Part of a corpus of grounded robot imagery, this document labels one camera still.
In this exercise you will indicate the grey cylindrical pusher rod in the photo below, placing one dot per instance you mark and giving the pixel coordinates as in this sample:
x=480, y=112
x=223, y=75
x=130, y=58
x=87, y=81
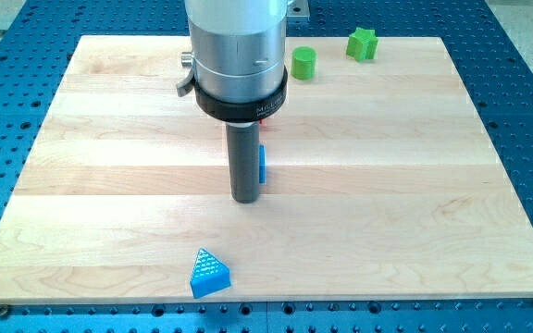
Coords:
x=243, y=151

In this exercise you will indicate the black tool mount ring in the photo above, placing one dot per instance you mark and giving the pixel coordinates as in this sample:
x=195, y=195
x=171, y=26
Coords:
x=245, y=112

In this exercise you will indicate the blue cube block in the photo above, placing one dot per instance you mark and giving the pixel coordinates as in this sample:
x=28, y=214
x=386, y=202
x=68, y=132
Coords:
x=262, y=164

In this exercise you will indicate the blue triangle block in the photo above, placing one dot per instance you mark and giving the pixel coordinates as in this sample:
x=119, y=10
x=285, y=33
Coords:
x=209, y=274

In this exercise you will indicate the green cylinder block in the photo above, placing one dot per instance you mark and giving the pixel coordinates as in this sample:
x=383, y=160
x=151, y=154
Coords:
x=303, y=63

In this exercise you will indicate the green star block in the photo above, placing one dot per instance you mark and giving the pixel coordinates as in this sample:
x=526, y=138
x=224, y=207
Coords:
x=362, y=44

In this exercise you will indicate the wooden board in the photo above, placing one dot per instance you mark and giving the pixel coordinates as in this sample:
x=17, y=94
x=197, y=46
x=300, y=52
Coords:
x=381, y=183

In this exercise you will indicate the silver bracket on table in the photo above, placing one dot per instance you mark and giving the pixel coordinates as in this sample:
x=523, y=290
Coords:
x=298, y=10

